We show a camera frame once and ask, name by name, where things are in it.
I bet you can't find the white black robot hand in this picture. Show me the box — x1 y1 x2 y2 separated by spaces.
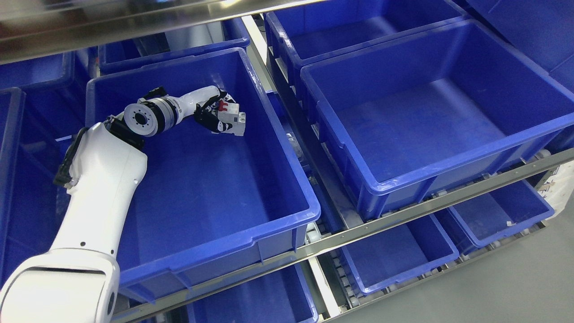
174 85 237 134

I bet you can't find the white red circuit breaker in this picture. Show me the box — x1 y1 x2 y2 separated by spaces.
217 100 246 136

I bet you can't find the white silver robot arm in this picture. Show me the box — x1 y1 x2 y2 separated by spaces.
1 87 207 323

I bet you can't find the blue bin rear left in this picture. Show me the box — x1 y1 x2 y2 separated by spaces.
98 18 250 75

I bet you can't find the large blue bin left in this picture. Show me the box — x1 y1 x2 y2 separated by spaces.
86 48 321 302

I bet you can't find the large blue bin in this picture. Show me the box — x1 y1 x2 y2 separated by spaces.
300 20 574 222
86 48 321 302

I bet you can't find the blue bin rear right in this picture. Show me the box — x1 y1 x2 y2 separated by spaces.
265 0 468 86

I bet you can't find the blue bin far left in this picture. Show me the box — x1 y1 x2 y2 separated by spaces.
0 49 95 284

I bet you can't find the large blue bin right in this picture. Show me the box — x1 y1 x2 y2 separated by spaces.
300 20 574 222

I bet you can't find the blue bin lower left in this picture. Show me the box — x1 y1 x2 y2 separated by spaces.
126 262 320 323

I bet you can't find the blue bin lower middle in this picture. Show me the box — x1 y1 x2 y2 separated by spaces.
336 214 460 296

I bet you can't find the blue bin lower right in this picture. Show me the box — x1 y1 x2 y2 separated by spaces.
435 180 554 255

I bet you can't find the metal shelf rack frame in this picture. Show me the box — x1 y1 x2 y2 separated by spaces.
1 0 573 323

